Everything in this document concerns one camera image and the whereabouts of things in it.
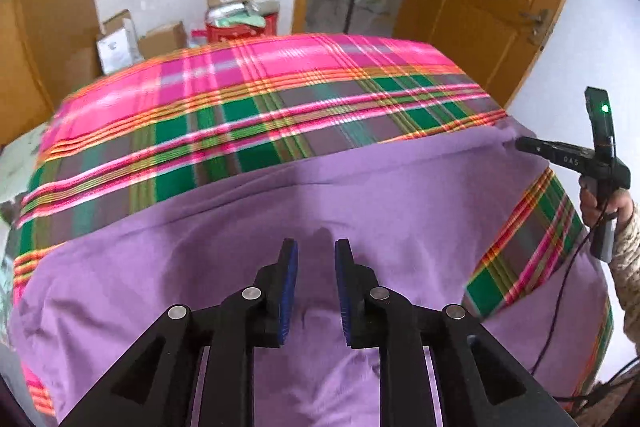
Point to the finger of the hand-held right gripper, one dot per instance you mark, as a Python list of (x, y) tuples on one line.
[(535, 146)]

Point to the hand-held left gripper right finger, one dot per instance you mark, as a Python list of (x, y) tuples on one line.
[(344, 292)]

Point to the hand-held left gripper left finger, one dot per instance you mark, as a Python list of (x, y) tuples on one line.
[(289, 292)]

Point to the purple fleece cloth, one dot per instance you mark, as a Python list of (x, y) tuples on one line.
[(350, 207)]

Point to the person's right forearm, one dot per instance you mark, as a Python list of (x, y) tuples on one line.
[(627, 267)]

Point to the person's right hand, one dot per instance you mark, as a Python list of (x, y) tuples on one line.
[(590, 212)]

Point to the pink green plaid bedspread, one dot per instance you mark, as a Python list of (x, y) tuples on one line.
[(250, 107)]

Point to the red plastic crate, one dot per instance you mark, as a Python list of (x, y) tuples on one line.
[(240, 32)]

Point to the plain brown cardboard box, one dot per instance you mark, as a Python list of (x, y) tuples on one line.
[(165, 39)]

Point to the small white box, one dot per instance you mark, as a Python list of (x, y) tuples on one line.
[(120, 47)]

